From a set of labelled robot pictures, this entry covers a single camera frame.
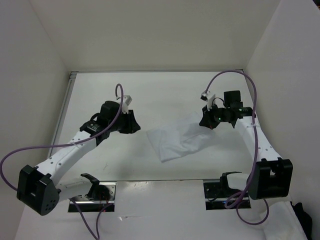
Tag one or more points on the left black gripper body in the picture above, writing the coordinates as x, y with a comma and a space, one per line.
117, 125

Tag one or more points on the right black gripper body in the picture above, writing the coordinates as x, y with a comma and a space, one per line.
219, 115

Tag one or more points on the white skirt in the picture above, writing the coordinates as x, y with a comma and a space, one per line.
180, 138

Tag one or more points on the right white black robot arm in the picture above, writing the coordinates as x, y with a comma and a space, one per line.
271, 177

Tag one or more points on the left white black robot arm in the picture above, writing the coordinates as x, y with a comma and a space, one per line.
38, 186

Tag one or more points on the white cloth pile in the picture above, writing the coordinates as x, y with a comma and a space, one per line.
282, 223

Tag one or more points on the black cloth item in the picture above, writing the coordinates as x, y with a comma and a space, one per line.
304, 219

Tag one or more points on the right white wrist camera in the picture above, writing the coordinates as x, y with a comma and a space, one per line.
209, 98

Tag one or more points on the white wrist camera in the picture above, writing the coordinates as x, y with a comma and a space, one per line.
127, 99
209, 98

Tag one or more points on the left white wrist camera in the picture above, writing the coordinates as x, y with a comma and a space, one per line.
127, 99

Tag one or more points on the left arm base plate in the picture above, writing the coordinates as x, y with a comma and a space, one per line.
98, 197

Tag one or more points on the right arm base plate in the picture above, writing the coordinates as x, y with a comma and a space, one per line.
216, 193

